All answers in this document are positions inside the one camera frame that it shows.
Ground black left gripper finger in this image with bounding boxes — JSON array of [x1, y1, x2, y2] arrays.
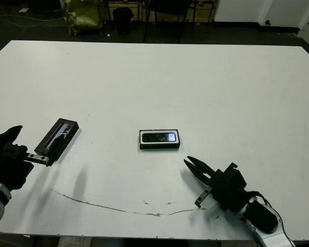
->
[[50, 133, 70, 156]]

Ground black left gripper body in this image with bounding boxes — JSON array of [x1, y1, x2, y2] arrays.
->
[[0, 133, 47, 191]]

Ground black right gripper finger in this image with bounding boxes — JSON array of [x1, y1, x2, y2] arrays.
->
[[187, 155, 218, 178], [183, 160, 211, 187]]

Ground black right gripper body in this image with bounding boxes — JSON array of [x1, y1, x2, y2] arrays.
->
[[194, 162, 250, 212]]

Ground black box lid with print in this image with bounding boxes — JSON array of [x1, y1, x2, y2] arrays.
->
[[33, 118, 80, 168]]

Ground black slim camera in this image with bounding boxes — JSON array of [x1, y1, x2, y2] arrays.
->
[[141, 132, 177, 143]]

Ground black box with white insert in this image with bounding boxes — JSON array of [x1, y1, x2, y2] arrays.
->
[[139, 128, 181, 150]]

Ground yellow-green bag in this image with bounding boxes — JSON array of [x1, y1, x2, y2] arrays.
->
[[63, 0, 104, 36]]

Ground black waste bin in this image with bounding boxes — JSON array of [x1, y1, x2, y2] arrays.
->
[[112, 7, 134, 35]]

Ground black chair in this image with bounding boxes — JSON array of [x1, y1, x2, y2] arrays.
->
[[144, 0, 197, 43]]

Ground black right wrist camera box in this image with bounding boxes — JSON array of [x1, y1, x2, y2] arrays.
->
[[226, 168, 248, 191]]

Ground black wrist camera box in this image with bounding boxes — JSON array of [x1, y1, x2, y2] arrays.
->
[[226, 168, 248, 191], [0, 125, 23, 149]]

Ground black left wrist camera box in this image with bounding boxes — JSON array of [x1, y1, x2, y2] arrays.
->
[[0, 125, 23, 149]]

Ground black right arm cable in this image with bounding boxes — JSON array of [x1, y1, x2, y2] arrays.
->
[[247, 189, 284, 222]]

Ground white floor cable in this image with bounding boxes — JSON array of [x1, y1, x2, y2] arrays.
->
[[0, 10, 65, 28]]

